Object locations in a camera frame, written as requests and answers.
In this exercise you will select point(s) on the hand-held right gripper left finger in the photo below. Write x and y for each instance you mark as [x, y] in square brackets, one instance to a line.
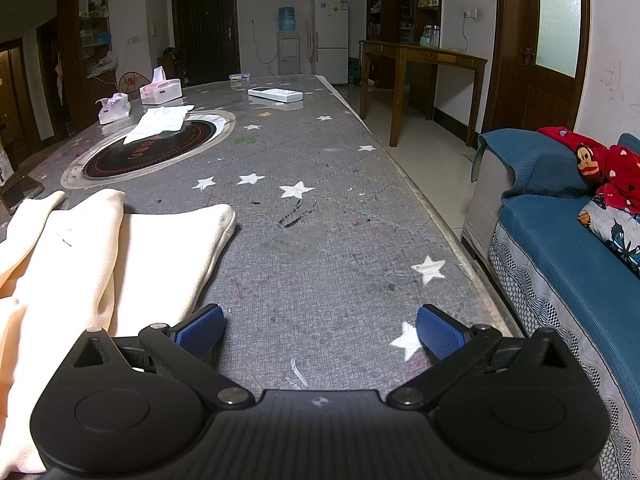
[202, 331]

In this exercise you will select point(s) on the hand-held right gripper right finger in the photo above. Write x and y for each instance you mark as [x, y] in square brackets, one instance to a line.
[440, 332]

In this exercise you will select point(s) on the cream garment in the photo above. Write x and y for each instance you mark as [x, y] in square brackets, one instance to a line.
[75, 260]

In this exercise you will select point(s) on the pile of red blue clothes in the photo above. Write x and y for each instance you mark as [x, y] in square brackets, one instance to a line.
[540, 220]

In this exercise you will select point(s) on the grey star-print tablecloth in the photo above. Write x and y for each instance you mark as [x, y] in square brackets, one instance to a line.
[325, 240]

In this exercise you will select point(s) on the round black cooktop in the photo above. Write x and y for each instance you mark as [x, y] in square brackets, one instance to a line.
[150, 157]

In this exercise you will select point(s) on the butterfly-print pillow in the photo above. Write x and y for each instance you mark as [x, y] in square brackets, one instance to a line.
[612, 232]

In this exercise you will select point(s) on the white cloth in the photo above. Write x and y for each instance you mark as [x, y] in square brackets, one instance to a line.
[155, 122]

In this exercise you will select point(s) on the white tissue pack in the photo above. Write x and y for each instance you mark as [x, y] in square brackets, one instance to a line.
[114, 110]

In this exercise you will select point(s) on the red printed blanket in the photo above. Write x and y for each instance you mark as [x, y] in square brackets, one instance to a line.
[617, 170]

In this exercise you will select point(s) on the pink tissue box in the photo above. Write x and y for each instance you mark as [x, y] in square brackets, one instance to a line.
[161, 91]

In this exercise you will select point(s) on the white flat box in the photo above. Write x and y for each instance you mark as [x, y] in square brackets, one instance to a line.
[275, 93]

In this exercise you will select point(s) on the small blue-green packet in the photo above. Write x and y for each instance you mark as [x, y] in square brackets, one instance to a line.
[239, 77]

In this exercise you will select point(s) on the round pink fan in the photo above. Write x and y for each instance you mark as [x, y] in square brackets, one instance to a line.
[132, 82]

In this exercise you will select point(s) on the wooden door with frosted glass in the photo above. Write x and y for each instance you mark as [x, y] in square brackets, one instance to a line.
[520, 85]

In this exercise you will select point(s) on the wooden side table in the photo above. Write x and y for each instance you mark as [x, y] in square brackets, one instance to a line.
[425, 56]

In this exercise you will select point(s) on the white water dispenser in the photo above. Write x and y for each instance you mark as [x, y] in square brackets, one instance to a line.
[288, 52]

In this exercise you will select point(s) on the clear storage jar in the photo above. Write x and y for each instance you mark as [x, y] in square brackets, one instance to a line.
[430, 36]

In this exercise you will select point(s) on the dark entrance door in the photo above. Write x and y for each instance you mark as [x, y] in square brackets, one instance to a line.
[205, 30]

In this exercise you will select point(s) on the white refrigerator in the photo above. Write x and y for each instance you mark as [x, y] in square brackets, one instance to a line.
[330, 35]

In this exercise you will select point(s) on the blue water bottle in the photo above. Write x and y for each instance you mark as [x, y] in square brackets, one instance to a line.
[286, 19]

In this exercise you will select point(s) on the dark wooden bookshelf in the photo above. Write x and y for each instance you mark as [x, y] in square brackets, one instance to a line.
[390, 10]

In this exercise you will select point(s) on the white wall socket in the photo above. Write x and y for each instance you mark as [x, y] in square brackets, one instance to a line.
[470, 12]

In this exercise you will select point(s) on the dark wall shelf unit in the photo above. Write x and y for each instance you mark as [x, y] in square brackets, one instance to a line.
[92, 25]

